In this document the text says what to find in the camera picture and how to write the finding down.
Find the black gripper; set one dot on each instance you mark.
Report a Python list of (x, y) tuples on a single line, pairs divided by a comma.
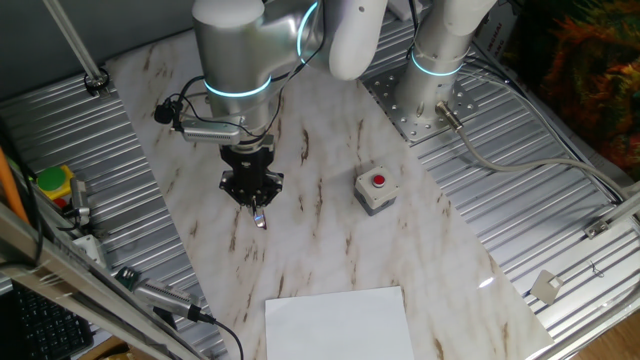
[(248, 167)]

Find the dark red thin-frame glasses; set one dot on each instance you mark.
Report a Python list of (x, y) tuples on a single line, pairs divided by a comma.
[(259, 219)]

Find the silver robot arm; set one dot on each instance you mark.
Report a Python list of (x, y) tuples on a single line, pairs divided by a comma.
[(235, 60)]

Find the marble pattern table mat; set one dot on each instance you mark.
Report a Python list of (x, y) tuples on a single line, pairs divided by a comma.
[(325, 250)]

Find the grey red pushbutton box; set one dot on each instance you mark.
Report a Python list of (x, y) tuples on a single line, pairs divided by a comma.
[(60, 202), (376, 187)]

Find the white paper sheet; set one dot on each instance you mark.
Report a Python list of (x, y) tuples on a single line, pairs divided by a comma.
[(340, 325)]

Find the small silver metal device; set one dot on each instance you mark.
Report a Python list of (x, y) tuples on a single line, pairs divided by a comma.
[(79, 197)]

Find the yellow box with green button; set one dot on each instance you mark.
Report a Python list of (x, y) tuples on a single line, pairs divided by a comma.
[(52, 179)]

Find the aluminium stand pole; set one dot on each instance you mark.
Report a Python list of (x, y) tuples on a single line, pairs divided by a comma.
[(75, 42)]

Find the orange tube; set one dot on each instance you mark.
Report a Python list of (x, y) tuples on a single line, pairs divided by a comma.
[(10, 190)]

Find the black keyboard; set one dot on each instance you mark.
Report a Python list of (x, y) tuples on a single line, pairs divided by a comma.
[(45, 330)]

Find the white printed label sheet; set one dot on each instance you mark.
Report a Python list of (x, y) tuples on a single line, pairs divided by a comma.
[(500, 30)]

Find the small white plastic piece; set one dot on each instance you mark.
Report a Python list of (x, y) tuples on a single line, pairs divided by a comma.
[(545, 286)]

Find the colourful patterned cloth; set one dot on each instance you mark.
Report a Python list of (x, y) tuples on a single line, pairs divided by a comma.
[(590, 75)]

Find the silver ribbed camera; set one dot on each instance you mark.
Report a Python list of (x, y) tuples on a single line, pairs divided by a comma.
[(162, 296)]

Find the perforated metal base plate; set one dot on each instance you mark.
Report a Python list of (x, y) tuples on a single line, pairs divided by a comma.
[(425, 127)]

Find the aluminium frame profile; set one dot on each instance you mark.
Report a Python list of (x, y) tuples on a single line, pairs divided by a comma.
[(60, 270)]

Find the aluminium profile bar with bracket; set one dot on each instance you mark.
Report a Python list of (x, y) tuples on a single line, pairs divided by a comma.
[(620, 210)]

